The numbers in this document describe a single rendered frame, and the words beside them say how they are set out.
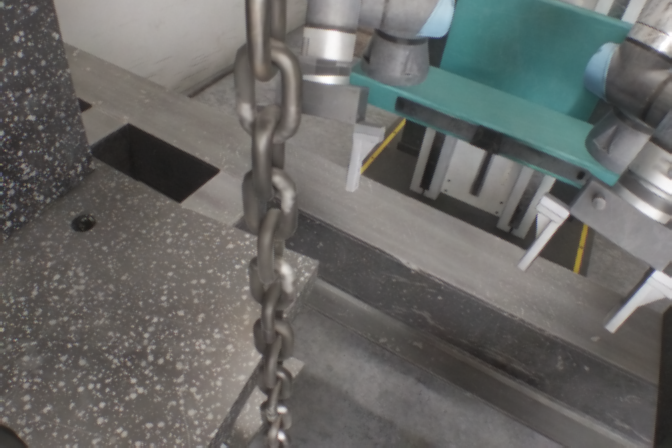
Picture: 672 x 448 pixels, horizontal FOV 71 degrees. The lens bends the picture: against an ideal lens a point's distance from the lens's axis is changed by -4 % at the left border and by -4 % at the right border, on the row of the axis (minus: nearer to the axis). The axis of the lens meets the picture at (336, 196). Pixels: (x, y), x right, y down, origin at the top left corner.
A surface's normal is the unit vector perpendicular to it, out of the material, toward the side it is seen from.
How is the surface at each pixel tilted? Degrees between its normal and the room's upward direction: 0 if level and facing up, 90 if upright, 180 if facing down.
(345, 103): 67
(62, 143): 90
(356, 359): 0
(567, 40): 90
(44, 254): 0
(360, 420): 0
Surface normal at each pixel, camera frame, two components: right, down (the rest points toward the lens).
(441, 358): 0.11, -0.73
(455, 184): -0.48, 0.54
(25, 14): 0.91, 0.34
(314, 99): -0.33, 0.24
